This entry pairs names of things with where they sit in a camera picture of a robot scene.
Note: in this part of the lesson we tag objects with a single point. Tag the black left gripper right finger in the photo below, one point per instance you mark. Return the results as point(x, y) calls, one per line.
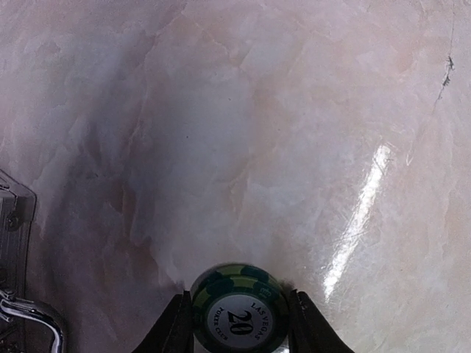
point(309, 331)

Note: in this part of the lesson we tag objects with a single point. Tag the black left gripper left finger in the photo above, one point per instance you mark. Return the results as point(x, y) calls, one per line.
point(173, 331)

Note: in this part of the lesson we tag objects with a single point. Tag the green chip stack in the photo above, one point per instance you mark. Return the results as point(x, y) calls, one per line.
point(239, 307)

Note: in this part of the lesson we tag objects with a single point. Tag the aluminium poker case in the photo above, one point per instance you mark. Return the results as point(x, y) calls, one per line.
point(17, 213)

